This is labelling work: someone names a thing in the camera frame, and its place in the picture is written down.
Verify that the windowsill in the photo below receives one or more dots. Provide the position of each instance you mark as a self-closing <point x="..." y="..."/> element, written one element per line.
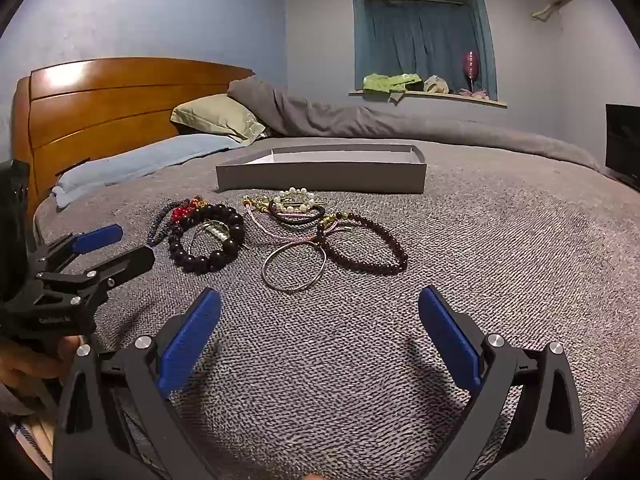
<point x="450" y="97"/>

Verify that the pearl hair clip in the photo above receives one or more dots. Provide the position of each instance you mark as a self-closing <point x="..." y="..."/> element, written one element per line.
<point x="216" y="230"/>

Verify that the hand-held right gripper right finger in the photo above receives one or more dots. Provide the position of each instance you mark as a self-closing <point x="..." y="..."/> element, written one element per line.
<point x="447" y="340"/>

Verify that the beige crumpled item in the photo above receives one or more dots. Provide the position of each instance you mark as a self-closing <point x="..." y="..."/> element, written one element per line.
<point x="436" y="85"/>

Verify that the green cloth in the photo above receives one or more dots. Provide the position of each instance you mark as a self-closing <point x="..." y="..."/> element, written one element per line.
<point x="385" y="84"/>

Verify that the green pillow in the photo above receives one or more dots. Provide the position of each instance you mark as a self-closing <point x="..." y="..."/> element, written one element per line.
<point x="215" y="115"/>

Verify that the grey duvet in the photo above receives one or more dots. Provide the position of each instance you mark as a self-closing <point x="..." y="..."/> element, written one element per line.
<point x="350" y="120"/>

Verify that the pink cloth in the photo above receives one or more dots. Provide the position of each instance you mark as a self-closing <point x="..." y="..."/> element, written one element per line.
<point x="475" y="92"/>

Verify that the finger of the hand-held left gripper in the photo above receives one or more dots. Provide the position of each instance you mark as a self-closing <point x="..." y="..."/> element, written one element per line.
<point x="97" y="238"/>
<point x="125" y="262"/>

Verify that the wooden headboard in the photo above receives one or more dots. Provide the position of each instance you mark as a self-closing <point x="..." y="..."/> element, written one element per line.
<point x="100" y="110"/>

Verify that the person's left hand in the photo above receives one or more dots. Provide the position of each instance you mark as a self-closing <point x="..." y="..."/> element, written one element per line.
<point x="30" y="367"/>

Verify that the pink wine glass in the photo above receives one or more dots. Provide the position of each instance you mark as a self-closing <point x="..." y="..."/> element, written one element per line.
<point x="471" y="62"/>

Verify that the grey cardboard box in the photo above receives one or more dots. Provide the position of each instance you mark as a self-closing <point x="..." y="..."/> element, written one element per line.
<point x="320" y="177"/>

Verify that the black monitor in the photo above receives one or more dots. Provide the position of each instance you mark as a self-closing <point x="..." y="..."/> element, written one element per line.
<point x="622" y="140"/>

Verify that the blue pillow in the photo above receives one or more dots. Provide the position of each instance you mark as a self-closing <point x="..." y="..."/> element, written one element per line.
<point x="150" y="155"/>

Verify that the blue curtain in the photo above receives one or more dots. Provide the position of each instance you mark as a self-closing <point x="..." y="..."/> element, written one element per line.
<point x="420" y="35"/>

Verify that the white patterned cloth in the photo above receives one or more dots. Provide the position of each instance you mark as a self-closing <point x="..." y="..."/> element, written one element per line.
<point x="35" y="445"/>

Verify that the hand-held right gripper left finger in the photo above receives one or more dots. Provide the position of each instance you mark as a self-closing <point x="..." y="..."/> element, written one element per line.
<point x="192" y="340"/>

